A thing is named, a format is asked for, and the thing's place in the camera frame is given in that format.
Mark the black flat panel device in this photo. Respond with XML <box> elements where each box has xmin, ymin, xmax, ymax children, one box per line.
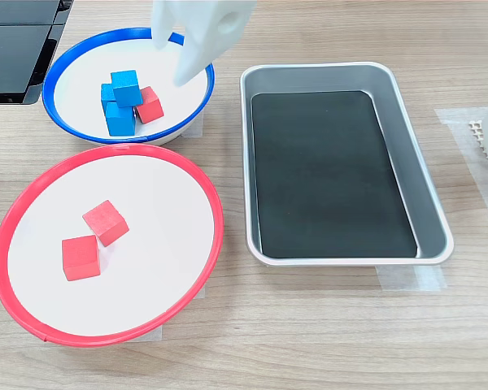
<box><xmin>0</xmin><ymin>0</ymin><xmax>76</xmax><ymax>106</ymax></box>

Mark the red-rimmed white plate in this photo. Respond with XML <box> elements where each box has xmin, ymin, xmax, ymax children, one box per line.
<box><xmin>0</xmin><ymin>142</ymin><xmax>225</xmax><ymax>349</ymax></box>

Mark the blue-rimmed white plate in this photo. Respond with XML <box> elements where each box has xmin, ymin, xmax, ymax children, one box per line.
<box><xmin>41</xmin><ymin>27</ymin><xmax>216</xmax><ymax>146</ymax></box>

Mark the black tray mat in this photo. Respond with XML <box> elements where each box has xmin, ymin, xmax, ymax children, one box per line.
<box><xmin>251</xmin><ymin>89</ymin><xmax>418</xmax><ymax>260</ymax></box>

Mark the blue cube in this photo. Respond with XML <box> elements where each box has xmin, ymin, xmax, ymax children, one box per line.
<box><xmin>110</xmin><ymin>70</ymin><xmax>144</xmax><ymax>109</ymax></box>
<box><xmin>104</xmin><ymin>101</ymin><xmax>137</xmax><ymax>137</ymax></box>
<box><xmin>100</xmin><ymin>83</ymin><xmax>117</xmax><ymax>111</ymax></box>

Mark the steel tray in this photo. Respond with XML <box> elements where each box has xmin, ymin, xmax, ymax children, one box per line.
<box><xmin>239</xmin><ymin>61</ymin><xmax>455</xmax><ymax>268</ymax></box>

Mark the clear tape strip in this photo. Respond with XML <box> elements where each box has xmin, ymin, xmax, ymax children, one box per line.
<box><xmin>181</xmin><ymin>108</ymin><xmax>205</xmax><ymax>140</ymax></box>
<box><xmin>434</xmin><ymin>106</ymin><xmax>488</xmax><ymax>239</ymax></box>
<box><xmin>376</xmin><ymin>266</ymin><xmax>448</xmax><ymax>292</ymax></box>
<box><xmin>124</xmin><ymin>324</ymin><xmax>163</xmax><ymax>345</ymax></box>

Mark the pale perforated base plate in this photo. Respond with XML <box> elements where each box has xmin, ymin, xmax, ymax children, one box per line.
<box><xmin>467</xmin><ymin>119</ymin><xmax>488</xmax><ymax>192</ymax></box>

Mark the red cube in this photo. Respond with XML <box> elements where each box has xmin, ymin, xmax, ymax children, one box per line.
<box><xmin>82</xmin><ymin>199</ymin><xmax>130</xmax><ymax>248</ymax></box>
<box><xmin>61</xmin><ymin>234</ymin><xmax>102</xmax><ymax>282</ymax></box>
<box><xmin>134</xmin><ymin>85</ymin><xmax>165</xmax><ymax>124</ymax></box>

